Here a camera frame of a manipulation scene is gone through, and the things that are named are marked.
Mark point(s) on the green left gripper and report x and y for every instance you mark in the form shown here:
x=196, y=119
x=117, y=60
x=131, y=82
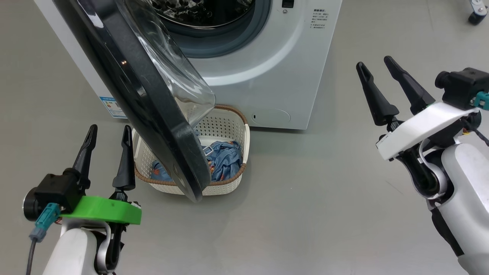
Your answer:
x=103, y=210

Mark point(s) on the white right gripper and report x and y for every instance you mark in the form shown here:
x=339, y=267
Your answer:
x=420, y=126

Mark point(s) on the black round glass washer door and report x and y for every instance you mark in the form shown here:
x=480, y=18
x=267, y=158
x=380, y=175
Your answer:
x=153, y=126

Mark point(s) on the blue cartoon print pajama pants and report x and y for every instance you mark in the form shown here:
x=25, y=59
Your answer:
x=225, y=160

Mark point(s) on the white front-load washing machine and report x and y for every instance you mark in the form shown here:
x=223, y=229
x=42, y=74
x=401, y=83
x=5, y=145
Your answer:
x=267, y=68

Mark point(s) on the blue energy label sticker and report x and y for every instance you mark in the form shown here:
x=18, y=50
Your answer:
x=112, y=109

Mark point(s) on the white perforated laundry basket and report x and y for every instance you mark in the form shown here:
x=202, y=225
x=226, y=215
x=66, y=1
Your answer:
x=229, y=126

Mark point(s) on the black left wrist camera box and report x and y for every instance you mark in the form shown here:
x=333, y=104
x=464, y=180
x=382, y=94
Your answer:
x=53, y=191

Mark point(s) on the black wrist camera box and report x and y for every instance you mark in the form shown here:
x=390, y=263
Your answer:
x=53, y=191
x=462, y=86

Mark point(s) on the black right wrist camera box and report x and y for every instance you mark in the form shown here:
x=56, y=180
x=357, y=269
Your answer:
x=462, y=86

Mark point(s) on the silver bracket leg with caster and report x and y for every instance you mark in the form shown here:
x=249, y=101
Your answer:
x=477, y=13

